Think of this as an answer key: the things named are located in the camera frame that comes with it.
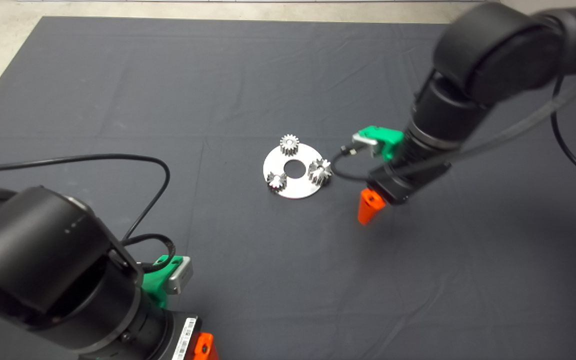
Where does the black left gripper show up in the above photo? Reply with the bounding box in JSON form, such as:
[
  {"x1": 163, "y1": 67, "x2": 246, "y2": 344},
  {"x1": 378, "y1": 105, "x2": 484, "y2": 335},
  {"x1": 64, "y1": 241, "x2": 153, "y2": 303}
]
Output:
[{"x1": 154, "y1": 311, "x2": 215, "y2": 360}]

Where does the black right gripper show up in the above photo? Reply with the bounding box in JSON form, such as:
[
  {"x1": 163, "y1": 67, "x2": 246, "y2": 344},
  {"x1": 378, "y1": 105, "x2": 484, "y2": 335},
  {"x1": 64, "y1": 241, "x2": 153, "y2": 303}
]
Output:
[{"x1": 358, "y1": 148, "x2": 453, "y2": 226}]

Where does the larger steel gear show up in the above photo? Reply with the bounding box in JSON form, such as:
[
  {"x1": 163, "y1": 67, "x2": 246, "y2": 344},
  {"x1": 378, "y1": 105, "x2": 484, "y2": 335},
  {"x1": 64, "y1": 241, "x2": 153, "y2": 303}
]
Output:
[{"x1": 308, "y1": 158, "x2": 334, "y2": 186}]

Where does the small steel gear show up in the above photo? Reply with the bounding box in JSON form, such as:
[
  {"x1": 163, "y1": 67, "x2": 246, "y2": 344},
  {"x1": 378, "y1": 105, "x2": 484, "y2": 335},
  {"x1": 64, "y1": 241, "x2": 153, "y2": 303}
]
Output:
[
  {"x1": 266, "y1": 171, "x2": 289, "y2": 192},
  {"x1": 279, "y1": 134, "x2": 300, "y2": 157}
]

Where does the round metal plate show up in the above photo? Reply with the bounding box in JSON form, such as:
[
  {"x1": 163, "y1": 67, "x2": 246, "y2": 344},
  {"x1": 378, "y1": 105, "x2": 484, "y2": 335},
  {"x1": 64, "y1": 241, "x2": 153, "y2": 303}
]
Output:
[{"x1": 263, "y1": 142, "x2": 330, "y2": 200}]

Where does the dark grey table cloth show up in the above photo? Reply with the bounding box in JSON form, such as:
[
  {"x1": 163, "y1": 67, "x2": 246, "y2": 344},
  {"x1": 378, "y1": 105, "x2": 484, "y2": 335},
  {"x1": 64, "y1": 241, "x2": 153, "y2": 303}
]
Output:
[{"x1": 0, "y1": 15, "x2": 576, "y2": 360}]

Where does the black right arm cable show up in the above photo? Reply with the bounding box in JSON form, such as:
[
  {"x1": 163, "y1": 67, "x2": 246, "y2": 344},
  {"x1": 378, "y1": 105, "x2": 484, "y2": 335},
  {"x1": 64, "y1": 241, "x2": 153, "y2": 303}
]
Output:
[{"x1": 331, "y1": 60, "x2": 576, "y2": 190}]

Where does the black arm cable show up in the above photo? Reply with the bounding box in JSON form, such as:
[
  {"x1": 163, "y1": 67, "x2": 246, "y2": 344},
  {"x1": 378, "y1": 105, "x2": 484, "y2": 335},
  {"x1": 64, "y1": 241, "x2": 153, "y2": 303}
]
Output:
[
  {"x1": 0, "y1": 154, "x2": 176, "y2": 273},
  {"x1": 331, "y1": 60, "x2": 576, "y2": 190}
]

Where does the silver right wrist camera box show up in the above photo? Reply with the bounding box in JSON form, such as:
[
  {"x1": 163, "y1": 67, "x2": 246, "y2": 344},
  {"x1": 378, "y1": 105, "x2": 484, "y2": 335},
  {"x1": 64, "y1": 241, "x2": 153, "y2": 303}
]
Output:
[{"x1": 352, "y1": 132, "x2": 380, "y2": 148}]

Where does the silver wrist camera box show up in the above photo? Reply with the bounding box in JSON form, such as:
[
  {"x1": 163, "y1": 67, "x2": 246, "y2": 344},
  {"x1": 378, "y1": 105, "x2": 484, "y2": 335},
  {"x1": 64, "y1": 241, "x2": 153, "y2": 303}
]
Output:
[
  {"x1": 352, "y1": 132, "x2": 380, "y2": 148},
  {"x1": 165, "y1": 260, "x2": 194, "y2": 296}
]

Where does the green right camera mount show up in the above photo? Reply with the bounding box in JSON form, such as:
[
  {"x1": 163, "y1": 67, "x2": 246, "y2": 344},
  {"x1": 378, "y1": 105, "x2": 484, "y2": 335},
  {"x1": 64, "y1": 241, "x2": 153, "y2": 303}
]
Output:
[{"x1": 358, "y1": 126, "x2": 404, "y2": 162}]

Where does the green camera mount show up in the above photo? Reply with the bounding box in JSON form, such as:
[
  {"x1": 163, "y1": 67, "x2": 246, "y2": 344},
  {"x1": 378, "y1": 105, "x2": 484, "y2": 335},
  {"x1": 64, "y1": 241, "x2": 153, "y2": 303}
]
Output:
[
  {"x1": 358, "y1": 126, "x2": 404, "y2": 162},
  {"x1": 140, "y1": 255, "x2": 185, "y2": 310}
]

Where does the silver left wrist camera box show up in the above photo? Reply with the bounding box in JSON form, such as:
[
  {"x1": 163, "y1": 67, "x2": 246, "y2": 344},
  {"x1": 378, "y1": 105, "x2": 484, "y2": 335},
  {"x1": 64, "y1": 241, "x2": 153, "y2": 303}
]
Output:
[{"x1": 165, "y1": 260, "x2": 194, "y2": 296}]

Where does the green left camera mount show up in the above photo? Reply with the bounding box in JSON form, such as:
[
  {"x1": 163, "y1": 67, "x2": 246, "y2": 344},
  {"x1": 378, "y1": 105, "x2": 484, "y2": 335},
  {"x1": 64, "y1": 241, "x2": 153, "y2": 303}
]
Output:
[{"x1": 140, "y1": 255, "x2": 185, "y2": 310}]

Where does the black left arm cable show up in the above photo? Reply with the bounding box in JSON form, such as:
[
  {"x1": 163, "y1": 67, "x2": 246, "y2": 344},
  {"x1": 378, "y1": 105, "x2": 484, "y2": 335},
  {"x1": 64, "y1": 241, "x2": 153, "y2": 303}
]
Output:
[{"x1": 0, "y1": 154, "x2": 176, "y2": 273}]

